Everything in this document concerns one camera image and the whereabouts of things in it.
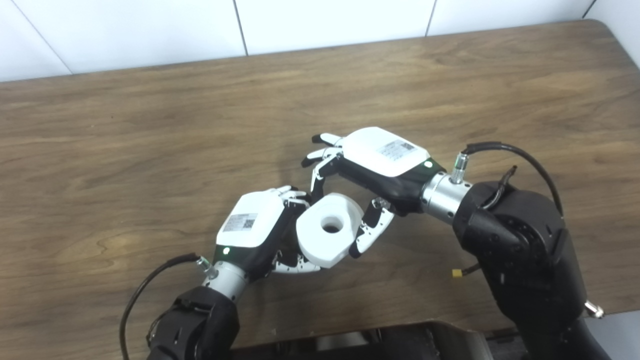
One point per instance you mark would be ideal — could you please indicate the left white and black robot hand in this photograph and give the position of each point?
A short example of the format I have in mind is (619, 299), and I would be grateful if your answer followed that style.
(250, 220)

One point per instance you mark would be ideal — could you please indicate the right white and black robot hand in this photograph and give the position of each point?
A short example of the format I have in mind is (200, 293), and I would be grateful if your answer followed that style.
(385, 150)

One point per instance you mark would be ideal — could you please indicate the round white piece with holes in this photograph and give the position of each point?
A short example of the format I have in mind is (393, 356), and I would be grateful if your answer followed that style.
(320, 245)

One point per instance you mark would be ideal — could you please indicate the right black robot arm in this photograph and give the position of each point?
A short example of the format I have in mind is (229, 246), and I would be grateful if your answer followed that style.
(520, 250)

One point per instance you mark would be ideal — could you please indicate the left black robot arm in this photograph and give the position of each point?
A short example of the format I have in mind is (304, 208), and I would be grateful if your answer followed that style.
(200, 325)

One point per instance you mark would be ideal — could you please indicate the dark robot torso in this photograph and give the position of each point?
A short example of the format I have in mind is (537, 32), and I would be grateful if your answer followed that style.
(400, 342)

